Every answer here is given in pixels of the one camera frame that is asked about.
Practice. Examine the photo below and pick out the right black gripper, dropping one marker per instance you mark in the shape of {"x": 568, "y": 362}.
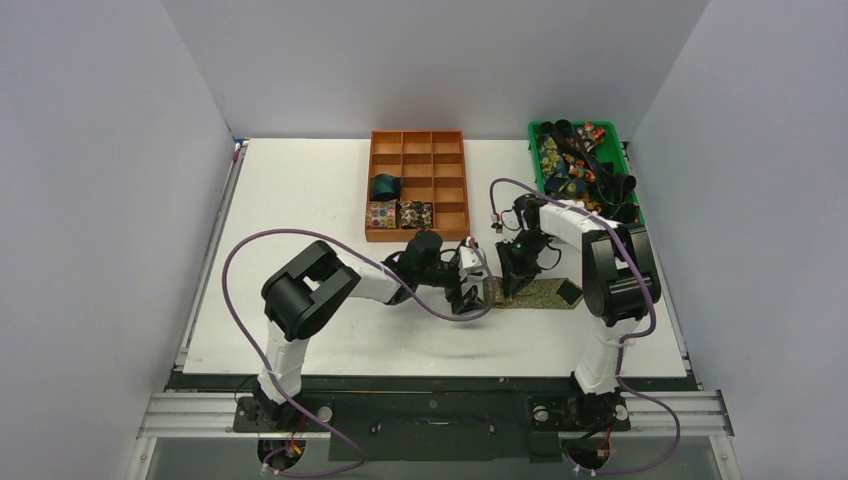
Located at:
{"x": 518, "y": 263}

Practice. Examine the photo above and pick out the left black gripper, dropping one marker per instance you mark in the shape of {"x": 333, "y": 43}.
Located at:
{"x": 461, "y": 303}

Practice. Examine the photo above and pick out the olive floral patterned tie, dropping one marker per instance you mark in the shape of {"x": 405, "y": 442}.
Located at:
{"x": 545, "y": 294}

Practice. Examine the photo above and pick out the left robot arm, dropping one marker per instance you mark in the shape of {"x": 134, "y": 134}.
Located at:
{"x": 302, "y": 297}

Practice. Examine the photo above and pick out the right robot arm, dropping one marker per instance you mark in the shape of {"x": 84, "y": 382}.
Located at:
{"x": 619, "y": 285}

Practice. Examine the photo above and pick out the pile of patterned ties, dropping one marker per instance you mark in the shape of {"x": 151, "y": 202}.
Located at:
{"x": 583, "y": 172}

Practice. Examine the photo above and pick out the rolled black floral tie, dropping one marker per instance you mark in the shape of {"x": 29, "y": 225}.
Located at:
{"x": 415, "y": 215}

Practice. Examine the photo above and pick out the rolled dotted colourful tie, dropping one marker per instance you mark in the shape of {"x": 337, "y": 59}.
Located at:
{"x": 382, "y": 215}

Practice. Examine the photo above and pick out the orange compartment tray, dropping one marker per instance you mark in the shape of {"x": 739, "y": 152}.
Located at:
{"x": 432, "y": 165}

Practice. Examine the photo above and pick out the rolled dark green tie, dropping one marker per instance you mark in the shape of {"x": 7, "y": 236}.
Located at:
{"x": 385, "y": 187}

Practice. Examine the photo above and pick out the green plastic bin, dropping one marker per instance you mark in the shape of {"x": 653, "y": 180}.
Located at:
{"x": 596, "y": 172}

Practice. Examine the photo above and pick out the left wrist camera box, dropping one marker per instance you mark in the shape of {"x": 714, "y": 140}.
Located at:
{"x": 471, "y": 261}

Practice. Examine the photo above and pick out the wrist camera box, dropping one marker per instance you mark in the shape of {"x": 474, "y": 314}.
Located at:
{"x": 471, "y": 261}
{"x": 496, "y": 225}

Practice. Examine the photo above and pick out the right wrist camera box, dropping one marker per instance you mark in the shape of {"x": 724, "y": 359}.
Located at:
{"x": 496, "y": 225}

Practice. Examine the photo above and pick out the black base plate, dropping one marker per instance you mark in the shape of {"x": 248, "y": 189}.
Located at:
{"x": 415, "y": 419}

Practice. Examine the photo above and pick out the aluminium frame rail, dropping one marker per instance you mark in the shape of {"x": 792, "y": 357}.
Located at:
{"x": 703, "y": 449}

